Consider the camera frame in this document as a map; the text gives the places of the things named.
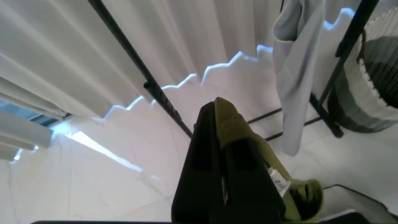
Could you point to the olive green garment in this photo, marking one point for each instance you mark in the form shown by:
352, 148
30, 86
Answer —
230, 124

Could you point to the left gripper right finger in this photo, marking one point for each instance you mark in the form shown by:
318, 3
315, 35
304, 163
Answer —
248, 193

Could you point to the white curtain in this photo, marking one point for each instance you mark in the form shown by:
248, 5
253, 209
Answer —
18, 133
186, 37

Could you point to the white laundry basket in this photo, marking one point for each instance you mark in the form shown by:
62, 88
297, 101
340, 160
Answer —
367, 90

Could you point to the pale grey shorts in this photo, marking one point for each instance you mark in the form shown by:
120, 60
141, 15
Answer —
295, 93

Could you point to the black clothes rack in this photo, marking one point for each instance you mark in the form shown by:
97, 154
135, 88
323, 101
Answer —
130, 53

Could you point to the window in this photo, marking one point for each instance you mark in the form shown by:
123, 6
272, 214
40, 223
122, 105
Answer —
18, 112

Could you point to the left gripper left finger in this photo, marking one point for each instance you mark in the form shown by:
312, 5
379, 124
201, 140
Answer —
196, 186

